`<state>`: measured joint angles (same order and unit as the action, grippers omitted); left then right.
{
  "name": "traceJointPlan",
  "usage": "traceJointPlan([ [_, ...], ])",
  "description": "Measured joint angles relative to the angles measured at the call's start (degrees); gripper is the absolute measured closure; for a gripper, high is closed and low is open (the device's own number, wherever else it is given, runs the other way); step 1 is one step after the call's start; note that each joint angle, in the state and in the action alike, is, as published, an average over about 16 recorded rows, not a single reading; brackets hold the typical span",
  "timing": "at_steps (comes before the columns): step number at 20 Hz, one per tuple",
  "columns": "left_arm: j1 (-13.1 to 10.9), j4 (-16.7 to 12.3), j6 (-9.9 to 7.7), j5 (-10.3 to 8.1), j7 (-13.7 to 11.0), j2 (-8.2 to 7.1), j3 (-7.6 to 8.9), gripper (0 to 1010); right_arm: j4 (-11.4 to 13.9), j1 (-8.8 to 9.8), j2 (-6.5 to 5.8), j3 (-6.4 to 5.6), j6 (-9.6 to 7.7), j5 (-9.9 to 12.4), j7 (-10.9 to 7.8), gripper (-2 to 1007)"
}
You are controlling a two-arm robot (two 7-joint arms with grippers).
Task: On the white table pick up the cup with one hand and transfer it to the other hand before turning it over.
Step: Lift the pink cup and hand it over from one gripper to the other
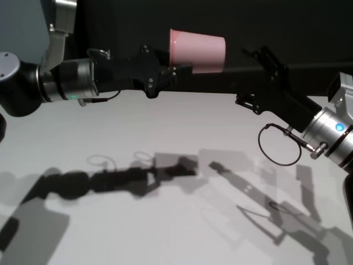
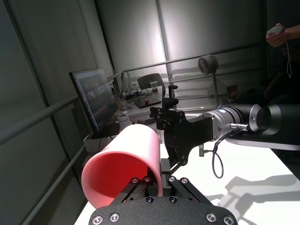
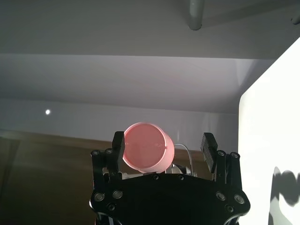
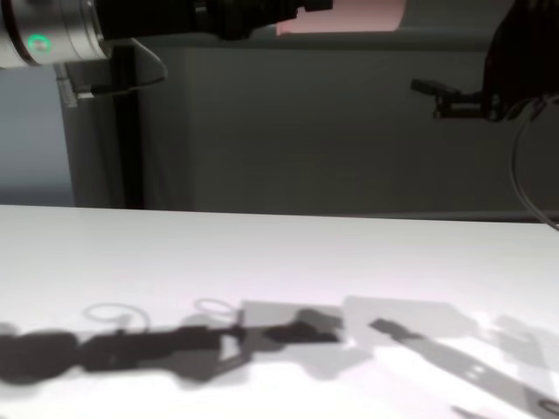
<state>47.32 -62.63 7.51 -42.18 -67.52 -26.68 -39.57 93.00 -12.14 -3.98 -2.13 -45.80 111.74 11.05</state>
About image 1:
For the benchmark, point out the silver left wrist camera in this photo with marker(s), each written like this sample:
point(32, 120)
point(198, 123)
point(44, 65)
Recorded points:
point(59, 47)

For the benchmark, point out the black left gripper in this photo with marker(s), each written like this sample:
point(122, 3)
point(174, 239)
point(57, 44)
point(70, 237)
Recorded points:
point(129, 74)

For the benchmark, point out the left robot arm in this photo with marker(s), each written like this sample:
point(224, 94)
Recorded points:
point(69, 80)

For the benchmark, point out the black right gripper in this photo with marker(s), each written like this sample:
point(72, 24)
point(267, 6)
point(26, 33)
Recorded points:
point(286, 99)

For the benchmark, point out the pink plastic cup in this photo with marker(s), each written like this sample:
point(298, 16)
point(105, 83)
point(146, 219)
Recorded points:
point(198, 49)

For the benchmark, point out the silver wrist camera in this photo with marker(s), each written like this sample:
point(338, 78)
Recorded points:
point(344, 91)
point(59, 47)

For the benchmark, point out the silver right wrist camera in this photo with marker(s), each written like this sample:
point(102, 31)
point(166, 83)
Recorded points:
point(344, 91)

